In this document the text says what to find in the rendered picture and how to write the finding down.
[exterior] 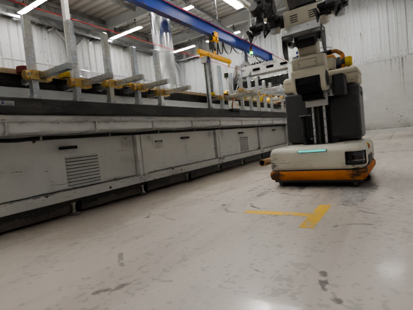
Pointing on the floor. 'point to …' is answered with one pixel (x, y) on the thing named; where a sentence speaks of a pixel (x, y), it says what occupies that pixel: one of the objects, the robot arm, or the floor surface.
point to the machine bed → (114, 157)
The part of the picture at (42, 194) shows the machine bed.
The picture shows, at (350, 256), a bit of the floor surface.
